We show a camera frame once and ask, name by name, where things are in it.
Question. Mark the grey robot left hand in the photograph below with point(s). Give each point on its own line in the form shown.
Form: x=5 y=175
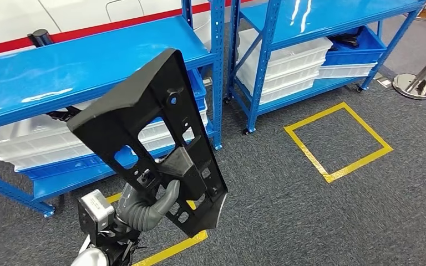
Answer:
x=139 y=218

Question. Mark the black plastic panel part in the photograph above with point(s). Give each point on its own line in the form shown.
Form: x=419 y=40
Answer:
x=124 y=110

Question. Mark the blue steel shelf rack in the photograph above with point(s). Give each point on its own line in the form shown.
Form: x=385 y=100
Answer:
x=327 y=14
x=88 y=58

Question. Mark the black plastic piece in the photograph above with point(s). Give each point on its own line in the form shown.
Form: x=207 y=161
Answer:
x=345 y=38
x=62 y=113

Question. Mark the white car with red stripe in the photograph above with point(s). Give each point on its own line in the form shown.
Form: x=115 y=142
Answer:
x=14 y=18

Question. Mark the small metal floor plate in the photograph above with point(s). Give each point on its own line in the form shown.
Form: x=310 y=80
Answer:
x=382 y=80

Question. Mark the chrome stanchion with round base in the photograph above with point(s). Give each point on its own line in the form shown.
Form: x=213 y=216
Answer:
x=404 y=82

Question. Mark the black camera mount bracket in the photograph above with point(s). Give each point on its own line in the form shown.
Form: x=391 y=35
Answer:
x=113 y=242

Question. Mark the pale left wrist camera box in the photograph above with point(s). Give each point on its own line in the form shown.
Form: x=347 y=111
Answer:
x=95 y=205

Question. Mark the black stanchion post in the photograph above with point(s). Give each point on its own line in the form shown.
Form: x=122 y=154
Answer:
x=40 y=37

